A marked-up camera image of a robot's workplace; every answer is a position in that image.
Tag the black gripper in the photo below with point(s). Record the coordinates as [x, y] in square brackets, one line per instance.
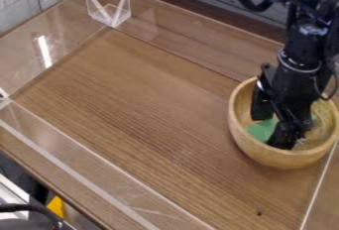
[287, 88]

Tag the green rectangular block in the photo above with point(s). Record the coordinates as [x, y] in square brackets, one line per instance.
[261, 129]

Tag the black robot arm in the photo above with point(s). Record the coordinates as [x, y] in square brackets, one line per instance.
[319, 12]

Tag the brown wooden bowl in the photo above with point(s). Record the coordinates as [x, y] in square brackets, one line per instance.
[320, 138]

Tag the yellow tag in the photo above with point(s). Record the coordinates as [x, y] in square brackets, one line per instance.
[56, 206]

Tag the clear acrylic tray wall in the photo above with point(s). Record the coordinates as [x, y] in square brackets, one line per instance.
[105, 193]

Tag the clear acrylic corner bracket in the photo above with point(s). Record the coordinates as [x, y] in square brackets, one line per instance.
[109, 14]

